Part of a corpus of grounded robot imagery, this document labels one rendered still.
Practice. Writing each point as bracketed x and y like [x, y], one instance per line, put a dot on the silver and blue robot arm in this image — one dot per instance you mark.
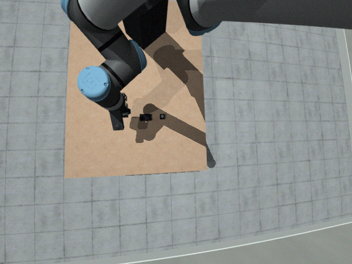
[98, 21]

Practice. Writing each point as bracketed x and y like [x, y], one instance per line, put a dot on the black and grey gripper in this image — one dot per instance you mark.
[123, 107]

